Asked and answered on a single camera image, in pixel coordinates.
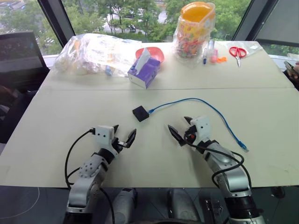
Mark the purple tissue box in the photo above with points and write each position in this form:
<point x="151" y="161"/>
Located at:
<point x="146" y="72"/>

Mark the small black adapter box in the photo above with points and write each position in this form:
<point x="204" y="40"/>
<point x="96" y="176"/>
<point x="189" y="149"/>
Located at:
<point x="140" y="113"/>

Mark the black caster wheel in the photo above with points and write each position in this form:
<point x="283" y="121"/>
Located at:
<point x="278" y="192"/>

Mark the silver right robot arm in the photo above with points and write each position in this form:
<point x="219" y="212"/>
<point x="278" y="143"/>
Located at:
<point x="230" y="170"/>

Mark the clear plastic bag with items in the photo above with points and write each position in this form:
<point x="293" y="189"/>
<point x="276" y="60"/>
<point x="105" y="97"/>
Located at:
<point x="93" y="54"/>

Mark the person's bare hand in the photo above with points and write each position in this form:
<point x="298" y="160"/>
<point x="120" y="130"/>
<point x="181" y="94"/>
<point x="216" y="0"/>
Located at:
<point x="294" y="71"/>

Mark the blue marker pen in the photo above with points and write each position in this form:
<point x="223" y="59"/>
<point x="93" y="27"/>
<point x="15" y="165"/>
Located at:
<point x="204" y="57"/>

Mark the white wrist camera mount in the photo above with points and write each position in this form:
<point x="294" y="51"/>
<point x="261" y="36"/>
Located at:
<point x="202" y="127"/>
<point x="104" y="135"/>

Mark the orange plastic clip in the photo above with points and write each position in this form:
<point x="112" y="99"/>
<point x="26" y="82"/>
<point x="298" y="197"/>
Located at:
<point x="222" y="59"/>

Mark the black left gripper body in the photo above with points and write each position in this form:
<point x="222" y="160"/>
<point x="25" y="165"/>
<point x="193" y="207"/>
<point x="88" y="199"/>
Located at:
<point x="119" y="144"/>

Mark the small pink bottle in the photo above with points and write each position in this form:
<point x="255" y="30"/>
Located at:
<point x="213" y="54"/>

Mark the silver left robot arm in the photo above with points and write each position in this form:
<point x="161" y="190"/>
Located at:
<point x="87" y="177"/>

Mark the dark smartphone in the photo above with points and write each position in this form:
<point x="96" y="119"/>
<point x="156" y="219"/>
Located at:
<point x="289" y="66"/>

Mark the person in dark clothes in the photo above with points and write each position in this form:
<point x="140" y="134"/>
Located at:
<point x="14" y="112"/>

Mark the colourful bag with orange tub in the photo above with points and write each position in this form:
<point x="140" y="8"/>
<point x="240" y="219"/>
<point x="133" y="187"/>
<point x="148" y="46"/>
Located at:
<point x="192" y="35"/>

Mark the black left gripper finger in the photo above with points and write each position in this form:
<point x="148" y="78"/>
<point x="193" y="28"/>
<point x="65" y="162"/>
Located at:
<point x="116" y="128"/>
<point x="131" y="138"/>

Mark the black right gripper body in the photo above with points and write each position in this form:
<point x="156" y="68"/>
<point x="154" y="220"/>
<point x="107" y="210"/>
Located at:
<point x="190" y="134"/>

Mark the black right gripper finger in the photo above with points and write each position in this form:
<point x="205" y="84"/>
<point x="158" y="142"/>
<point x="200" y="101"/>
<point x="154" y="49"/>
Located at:
<point x="176" y="136"/>
<point x="188" y="120"/>

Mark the black computer monitor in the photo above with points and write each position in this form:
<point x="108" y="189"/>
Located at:
<point x="19" y="52"/>

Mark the dark rounded grey shape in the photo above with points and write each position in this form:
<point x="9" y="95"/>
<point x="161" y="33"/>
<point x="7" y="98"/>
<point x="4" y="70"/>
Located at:
<point x="125" y="205"/>

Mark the small clear plastic packet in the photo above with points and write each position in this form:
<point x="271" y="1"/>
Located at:
<point x="253" y="47"/>

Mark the pink plastic bowl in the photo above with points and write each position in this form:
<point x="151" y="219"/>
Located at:
<point x="155" y="54"/>

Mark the black ribbed block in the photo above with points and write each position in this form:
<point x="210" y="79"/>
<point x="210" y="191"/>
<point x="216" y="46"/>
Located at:
<point x="213" y="208"/>

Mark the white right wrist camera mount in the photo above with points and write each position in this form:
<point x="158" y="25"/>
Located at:
<point x="202" y="127"/>

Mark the dark window frame post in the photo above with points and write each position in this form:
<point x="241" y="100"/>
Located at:
<point x="253" y="19"/>
<point x="57" y="22"/>

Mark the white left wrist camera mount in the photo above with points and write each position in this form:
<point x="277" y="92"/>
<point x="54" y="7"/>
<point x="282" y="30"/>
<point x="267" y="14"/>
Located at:
<point x="104" y="135"/>

